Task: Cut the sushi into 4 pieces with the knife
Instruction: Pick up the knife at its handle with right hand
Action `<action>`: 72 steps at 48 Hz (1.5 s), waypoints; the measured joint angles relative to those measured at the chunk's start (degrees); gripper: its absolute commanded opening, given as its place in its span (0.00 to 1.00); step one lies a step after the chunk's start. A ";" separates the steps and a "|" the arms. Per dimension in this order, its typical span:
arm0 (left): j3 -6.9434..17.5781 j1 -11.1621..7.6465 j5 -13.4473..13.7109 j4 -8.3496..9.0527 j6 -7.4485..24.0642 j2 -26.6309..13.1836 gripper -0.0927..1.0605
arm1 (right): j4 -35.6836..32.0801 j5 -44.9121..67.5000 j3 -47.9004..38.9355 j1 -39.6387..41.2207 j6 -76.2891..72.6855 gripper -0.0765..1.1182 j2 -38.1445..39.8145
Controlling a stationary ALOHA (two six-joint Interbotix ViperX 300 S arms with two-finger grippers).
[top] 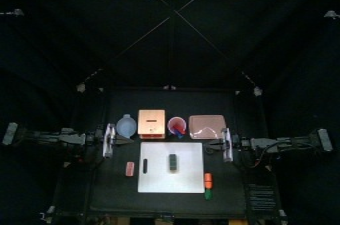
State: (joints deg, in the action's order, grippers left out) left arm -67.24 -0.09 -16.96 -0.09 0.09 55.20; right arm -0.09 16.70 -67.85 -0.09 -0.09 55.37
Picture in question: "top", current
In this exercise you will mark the blue stick in cup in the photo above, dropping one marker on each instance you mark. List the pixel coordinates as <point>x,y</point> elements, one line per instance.
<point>178,133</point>

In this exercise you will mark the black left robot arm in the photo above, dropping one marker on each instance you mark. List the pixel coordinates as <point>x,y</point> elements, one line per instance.
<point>48,137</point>

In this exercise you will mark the silver frame clamp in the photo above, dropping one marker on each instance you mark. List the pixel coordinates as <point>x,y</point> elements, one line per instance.
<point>80,86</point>
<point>330,14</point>
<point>257,90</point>
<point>169,87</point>
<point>16,12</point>

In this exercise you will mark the clear pink square container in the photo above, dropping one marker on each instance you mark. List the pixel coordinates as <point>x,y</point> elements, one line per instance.
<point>206,127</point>

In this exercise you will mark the dark seaweed sushi roll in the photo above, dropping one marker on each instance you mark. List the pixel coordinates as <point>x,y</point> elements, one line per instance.
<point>172,162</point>

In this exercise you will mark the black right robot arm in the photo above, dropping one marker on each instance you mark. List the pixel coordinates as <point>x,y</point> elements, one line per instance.
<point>282,143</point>

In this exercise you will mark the pink rectangular toy block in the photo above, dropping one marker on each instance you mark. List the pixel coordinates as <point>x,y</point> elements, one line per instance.
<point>129,169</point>

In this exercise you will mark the orange wooden box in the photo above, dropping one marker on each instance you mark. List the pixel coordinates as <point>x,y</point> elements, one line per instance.
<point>152,123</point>

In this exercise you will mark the white cutting board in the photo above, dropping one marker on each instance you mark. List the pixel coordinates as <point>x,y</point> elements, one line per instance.
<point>185,172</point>

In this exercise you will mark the white printed label sticker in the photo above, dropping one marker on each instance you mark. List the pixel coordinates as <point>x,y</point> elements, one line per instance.
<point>261,199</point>

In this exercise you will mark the orange and green toy knife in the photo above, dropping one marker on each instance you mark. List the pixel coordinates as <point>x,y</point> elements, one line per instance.
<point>206,182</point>

